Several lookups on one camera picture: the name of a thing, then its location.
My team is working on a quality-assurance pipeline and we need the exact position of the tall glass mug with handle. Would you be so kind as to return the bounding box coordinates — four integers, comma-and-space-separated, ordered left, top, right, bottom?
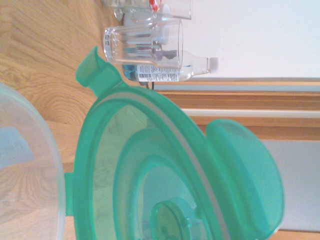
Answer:
101, 0, 194, 25

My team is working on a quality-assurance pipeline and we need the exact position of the clear plastic bowl with cereal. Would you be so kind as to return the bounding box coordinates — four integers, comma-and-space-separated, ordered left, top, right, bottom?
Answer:
0, 82, 67, 240

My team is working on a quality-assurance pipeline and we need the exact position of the green round container lid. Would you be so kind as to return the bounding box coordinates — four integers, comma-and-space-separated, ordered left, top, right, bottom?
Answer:
65, 46, 286, 240

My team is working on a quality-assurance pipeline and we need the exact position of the clear water bottle blue label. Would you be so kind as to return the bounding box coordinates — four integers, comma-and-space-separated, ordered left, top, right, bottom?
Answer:
122, 56, 220, 83

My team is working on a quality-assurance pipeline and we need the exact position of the faceted drinking glass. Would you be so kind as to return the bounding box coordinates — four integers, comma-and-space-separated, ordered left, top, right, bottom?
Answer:
103, 19, 184, 70

